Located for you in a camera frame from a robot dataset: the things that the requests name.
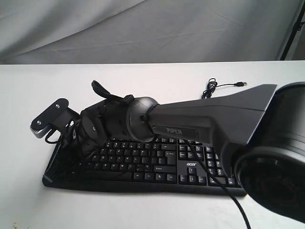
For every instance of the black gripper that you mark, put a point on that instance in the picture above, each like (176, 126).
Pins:
(75, 146)

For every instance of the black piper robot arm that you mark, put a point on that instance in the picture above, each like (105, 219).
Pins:
(251, 142)

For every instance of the black acer keyboard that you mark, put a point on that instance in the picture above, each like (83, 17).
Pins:
(163, 165)

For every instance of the grey backdrop cloth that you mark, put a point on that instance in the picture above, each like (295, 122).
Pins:
(144, 31)

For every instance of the black tripod stand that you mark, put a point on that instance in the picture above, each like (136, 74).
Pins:
(293, 36)

